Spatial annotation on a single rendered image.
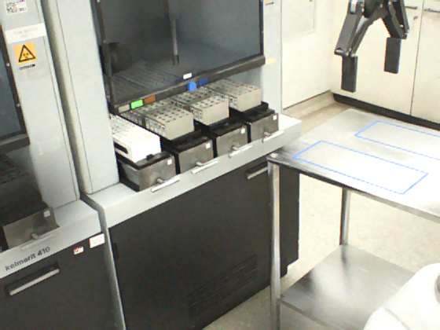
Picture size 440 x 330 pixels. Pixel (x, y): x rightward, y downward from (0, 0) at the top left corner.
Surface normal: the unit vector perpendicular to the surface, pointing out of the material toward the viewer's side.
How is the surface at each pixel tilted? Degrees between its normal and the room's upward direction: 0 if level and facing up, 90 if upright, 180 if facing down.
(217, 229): 90
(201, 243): 90
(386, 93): 90
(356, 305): 0
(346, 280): 0
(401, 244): 0
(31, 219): 90
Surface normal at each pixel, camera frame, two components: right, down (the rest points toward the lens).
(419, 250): -0.06, -0.88
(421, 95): -0.75, 0.35
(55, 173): 0.66, 0.33
